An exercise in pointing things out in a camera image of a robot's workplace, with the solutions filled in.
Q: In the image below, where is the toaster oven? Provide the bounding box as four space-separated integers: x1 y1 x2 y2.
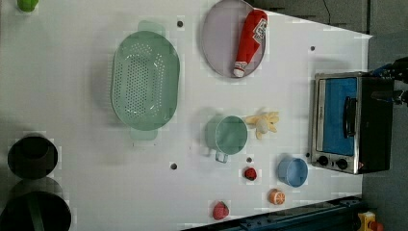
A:
311 72 394 174

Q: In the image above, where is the lime green object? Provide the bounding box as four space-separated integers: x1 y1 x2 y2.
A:
17 0 38 13

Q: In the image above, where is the yellow red emergency button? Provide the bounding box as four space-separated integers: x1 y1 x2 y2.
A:
358 212 384 231

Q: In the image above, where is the small red ladybug toy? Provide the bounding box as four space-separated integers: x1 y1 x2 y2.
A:
243 167 257 181

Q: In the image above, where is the orange slice toy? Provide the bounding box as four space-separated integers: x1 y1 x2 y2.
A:
268 189 286 205

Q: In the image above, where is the black cylinder lower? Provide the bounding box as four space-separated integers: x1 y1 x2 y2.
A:
1 177 72 231

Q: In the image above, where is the black tripod device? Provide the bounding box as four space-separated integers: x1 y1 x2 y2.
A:
370 57 408 105

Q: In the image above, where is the black cylinder upper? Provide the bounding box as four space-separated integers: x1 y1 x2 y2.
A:
8 136 58 180

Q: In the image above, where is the black cylinder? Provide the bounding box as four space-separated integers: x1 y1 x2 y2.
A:
8 136 58 180
1 177 72 231

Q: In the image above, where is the yellow plush peeled banana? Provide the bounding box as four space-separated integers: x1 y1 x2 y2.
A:
244 112 279 140

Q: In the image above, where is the grey round plate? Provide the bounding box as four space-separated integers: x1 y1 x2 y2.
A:
201 0 266 78

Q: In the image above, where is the green oval colander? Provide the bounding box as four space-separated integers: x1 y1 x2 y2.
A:
111 20 180 141

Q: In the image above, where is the red plush ketchup bottle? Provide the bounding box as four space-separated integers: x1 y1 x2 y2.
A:
233 10 268 78

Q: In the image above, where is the red strawberry toy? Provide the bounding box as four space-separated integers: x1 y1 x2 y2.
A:
213 201 229 220

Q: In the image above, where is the green mug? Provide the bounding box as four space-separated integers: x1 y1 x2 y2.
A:
205 115 248 164

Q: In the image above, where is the blue metal frame rail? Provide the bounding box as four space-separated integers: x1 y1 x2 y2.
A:
184 196 368 231

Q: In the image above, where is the blue cup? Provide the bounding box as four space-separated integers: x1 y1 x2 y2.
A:
277 157 308 188

